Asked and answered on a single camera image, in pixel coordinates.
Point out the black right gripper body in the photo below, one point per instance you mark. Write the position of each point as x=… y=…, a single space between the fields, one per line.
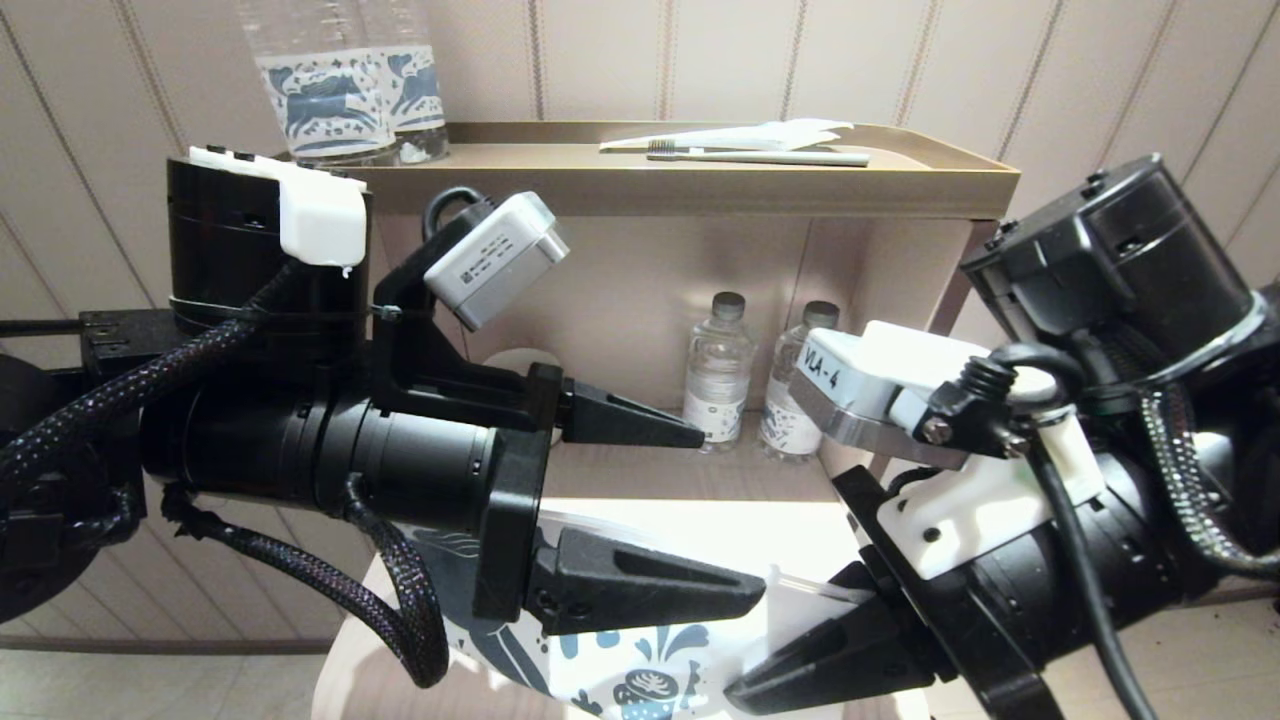
x=1000 y=690

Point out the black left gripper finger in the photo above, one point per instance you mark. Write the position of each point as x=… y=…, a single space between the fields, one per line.
x=620 y=418
x=640 y=590

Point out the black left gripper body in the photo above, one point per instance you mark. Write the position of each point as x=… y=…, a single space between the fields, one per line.
x=510 y=540

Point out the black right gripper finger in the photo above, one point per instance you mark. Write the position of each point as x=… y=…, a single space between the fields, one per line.
x=858 y=578
x=830 y=660

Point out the blue patterned zip pouch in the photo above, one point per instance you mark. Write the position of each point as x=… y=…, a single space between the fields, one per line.
x=660 y=670

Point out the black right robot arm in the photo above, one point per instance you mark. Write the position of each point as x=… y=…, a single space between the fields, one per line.
x=1130 y=250

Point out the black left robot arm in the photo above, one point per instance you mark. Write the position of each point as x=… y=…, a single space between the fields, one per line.
x=300 y=440

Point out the small clear water bottle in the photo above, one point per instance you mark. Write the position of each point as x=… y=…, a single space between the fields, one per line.
x=718 y=390
x=790 y=410

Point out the white ribbed mug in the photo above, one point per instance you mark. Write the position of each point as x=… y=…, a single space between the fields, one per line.
x=520 y=362

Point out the beige wooden shelf unit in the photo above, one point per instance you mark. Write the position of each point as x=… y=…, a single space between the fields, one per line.
x=600 y=190

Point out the pale toothbrush brown bristles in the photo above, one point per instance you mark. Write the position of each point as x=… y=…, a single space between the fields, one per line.
x=780 y=158

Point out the white paper wrapper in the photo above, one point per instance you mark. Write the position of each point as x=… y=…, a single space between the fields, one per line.
x=780 y=133

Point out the large bottle blue print label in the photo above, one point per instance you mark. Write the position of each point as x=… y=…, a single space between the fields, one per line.
x=320 y=100
x=420 y=90

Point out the white right camera bracket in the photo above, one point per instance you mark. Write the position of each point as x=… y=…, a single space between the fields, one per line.
x=980 y=520

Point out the black left camera bracket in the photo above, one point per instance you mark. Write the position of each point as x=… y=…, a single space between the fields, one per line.
x=420 y=360

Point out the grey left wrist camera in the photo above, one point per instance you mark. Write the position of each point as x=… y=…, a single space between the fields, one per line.
x=495 y=260

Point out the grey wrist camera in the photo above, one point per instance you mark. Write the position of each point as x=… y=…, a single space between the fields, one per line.
x=495 y=260
x=880 y=370

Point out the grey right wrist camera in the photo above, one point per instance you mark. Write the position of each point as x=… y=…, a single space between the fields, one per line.
x=880 y=370

